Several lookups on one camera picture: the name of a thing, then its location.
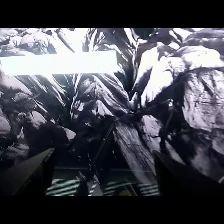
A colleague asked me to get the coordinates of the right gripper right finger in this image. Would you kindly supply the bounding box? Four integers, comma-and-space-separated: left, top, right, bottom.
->
152, 149, 224, 197

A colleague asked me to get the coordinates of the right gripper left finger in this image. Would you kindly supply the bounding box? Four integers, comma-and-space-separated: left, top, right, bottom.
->
4, 147, 56, 197

